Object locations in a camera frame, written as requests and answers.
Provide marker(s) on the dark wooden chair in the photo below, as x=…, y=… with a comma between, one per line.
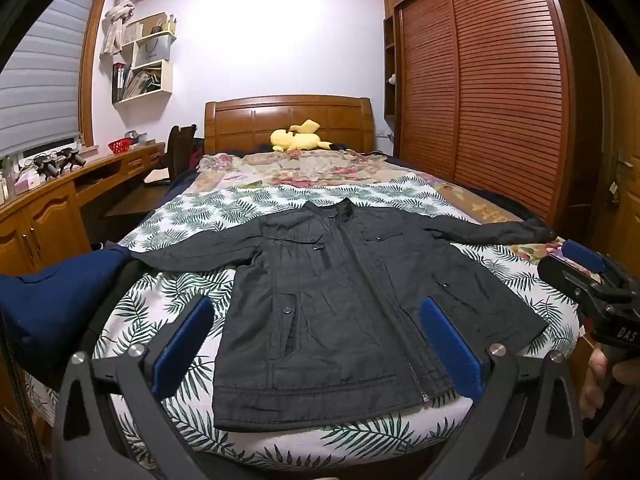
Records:
x=177, y=157

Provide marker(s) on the red basket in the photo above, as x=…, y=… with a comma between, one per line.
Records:
x=120, y=146

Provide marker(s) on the white wall shelf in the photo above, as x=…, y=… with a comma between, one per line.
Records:
x=143, y=67

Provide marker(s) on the yellow plush toy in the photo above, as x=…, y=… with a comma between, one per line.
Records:
x=302, y=137

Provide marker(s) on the palm leaf print bedsheet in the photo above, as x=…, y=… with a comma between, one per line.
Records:
x=142, y=300

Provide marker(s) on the person's right hand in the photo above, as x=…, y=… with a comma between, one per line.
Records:
x=592, y=396

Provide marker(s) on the black jacket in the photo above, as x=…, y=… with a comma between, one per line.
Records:
x=323, y=325

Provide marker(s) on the wooden headboard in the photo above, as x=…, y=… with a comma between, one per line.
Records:
x=244, y=125

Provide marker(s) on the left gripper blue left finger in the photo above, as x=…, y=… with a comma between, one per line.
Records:
x=175, y=346

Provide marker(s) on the navy blue folded clothes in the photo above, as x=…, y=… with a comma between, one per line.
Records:
x=49, y=312

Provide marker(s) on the wooden desk cabinet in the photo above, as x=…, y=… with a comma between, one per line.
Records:
x=44, y=226

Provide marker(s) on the floral quilt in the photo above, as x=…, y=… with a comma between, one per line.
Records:
x=314, y=169

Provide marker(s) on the grey window blind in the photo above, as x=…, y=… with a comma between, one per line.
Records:
x=39, y=84

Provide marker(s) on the wooden louvered wardrobe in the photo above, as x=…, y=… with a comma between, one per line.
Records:
x=500, y=95

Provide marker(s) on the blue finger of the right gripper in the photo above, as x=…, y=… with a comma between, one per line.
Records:
x=583, y=256

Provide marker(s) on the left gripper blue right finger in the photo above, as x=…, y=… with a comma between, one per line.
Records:
x=462, y=365

